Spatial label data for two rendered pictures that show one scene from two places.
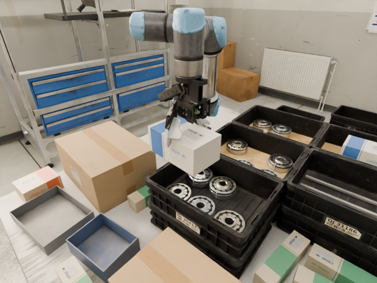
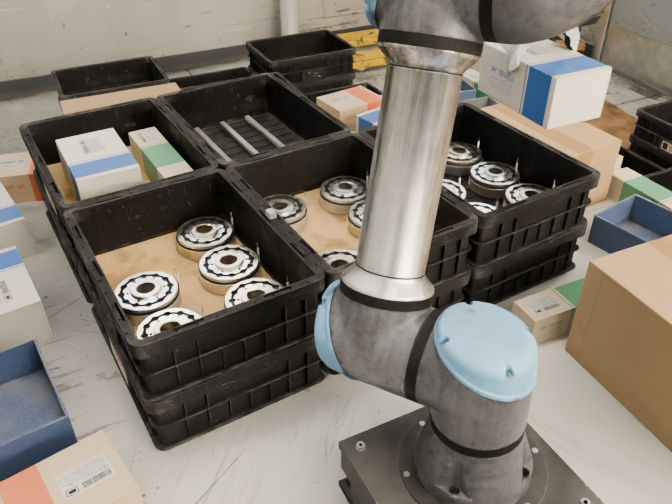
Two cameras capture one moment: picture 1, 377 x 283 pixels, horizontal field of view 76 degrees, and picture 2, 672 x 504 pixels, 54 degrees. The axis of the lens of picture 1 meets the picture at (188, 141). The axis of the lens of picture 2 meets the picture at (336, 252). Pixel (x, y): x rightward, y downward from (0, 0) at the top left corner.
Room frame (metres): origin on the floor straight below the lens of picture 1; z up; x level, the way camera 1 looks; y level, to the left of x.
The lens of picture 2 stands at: (1.86, 0.05, 1.54)
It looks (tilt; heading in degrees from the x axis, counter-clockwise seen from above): 36 degrees down; 199
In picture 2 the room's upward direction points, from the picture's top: straight up
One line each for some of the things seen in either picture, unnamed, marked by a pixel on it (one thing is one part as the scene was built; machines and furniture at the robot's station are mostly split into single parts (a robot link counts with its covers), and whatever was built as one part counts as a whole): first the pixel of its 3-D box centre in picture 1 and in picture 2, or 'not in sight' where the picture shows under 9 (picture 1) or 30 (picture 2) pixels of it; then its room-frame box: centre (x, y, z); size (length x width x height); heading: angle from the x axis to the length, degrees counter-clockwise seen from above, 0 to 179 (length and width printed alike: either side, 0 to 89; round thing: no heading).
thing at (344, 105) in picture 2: not in sight; (350, 109); (0.13, -0.52, 0.74); 0.16 x 0.12 x 0.07; 144
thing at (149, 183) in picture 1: (212, 183); (472, 156); (0.66, -0.09, 0.92); 0.40 x 0.30 x 0.02; 51
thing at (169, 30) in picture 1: (189, 29); not in sight; (0.74, 0.00, 1.41); 0.11 x 0.11 x 0.08; 79
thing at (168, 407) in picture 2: not in sight; (198, 320); (1.12, -0.47, 0.76); 0.40 x 0.30 x 0.12; 51
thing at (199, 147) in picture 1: (183, 142); (540, 79); (0.65, 0.02, 1.09); 0.20 x 0.12 x 0.09; 45
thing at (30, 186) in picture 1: (38, 185); not in sight; (0.85, 0.69, 0.74); 0.16 x 0.12 x 0.07; 141
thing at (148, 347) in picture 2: (278, 123); (186, 247); (1.12, -0.47, 0.92); 0.40 x 0.30 x 0.02; 51
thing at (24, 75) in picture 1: (106, 60); not in sight; (2.60, 0.86, 0.91); 1.70 x 0.10 x 0.05; 135
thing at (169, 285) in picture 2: (281, 128); (146, 291); (1.18, -0.52, 0.86); 0.10 x 0.10 x 0.01
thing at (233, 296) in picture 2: not in sight; (256, 298); (1.14, -0.34, 0.86); 0.10 x 0.10 x 0.01
